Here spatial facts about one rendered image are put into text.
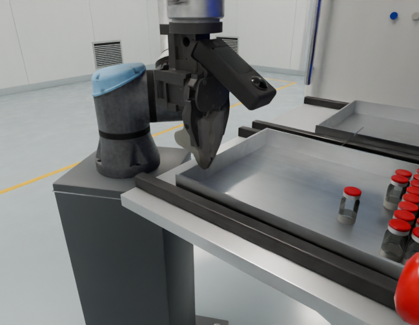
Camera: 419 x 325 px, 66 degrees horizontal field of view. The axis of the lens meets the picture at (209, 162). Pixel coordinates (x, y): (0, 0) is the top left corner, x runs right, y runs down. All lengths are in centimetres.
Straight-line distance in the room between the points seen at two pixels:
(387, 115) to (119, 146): 66
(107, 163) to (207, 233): 39
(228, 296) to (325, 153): 103
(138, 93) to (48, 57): 511
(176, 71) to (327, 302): 33
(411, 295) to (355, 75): 113
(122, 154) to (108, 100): 12
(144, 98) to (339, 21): 80
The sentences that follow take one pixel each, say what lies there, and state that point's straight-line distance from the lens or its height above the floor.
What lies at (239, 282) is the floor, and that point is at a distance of 159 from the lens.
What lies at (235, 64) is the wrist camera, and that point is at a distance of 43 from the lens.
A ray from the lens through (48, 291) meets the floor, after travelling 170.
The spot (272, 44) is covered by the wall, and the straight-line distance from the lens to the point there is 661.
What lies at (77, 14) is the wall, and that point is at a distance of 603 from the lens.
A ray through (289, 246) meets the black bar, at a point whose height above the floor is 90.
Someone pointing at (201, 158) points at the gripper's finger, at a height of 93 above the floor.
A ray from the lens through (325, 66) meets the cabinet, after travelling 130.
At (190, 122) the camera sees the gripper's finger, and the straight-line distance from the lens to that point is 44.
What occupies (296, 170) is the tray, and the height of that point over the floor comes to 88.
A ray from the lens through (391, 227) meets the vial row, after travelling 40.
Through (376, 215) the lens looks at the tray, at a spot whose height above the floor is 88.
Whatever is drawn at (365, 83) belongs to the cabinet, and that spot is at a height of 89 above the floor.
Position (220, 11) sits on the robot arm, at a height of 113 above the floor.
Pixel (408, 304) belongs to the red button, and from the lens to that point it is 21.
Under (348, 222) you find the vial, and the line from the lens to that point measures 45.
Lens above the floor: 113
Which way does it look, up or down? 26 degrees down
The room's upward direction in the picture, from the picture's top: straight up
